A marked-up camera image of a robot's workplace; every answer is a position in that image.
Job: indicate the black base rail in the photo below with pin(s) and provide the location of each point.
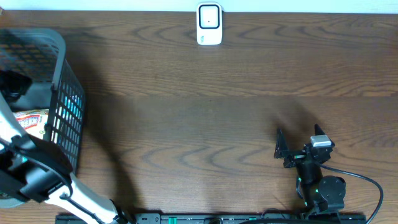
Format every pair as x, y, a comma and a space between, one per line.
155, 218

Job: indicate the grey plastic shopping basket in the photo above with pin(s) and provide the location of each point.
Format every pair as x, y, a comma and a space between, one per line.
36, 75

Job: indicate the white barcode scanner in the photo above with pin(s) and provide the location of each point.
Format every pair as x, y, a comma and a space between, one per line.
209, 23

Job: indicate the yellow snack bag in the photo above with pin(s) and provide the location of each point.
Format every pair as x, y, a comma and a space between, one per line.
33, 121

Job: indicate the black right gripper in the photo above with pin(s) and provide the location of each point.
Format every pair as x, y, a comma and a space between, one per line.
282, 150

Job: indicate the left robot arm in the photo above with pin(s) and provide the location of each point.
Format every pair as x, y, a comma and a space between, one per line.
35, 169

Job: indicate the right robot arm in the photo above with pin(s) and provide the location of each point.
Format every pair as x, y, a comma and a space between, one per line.
321, 194

